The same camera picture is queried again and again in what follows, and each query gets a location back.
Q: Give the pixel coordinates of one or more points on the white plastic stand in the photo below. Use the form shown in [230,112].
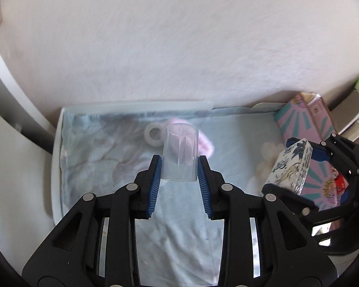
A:
[351,107]

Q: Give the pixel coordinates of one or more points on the white box with blue print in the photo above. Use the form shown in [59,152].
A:
[287,167]

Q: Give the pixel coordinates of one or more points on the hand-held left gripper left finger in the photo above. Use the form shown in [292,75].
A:
[155,185]

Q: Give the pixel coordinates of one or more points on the grey furniture leg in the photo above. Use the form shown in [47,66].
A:
[21,104]

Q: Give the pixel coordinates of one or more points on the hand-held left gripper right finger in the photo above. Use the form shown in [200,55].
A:
[204,185]

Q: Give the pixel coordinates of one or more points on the pale blue floral cloth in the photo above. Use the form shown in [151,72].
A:
[179,245]

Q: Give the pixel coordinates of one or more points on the pink fluffy headband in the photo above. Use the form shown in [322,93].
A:
[205,143]

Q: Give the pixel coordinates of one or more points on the white tape roll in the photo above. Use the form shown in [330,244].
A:
[149,139]

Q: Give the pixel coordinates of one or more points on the white plush rug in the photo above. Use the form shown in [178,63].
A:
[167,36]

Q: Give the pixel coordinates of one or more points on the pink box with teal stripes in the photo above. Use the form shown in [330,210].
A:
[299,122]

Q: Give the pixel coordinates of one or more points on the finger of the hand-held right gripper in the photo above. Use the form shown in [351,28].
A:
[287,193]
[318,154]

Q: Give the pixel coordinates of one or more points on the clear glass cup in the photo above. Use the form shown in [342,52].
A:
[179,155]

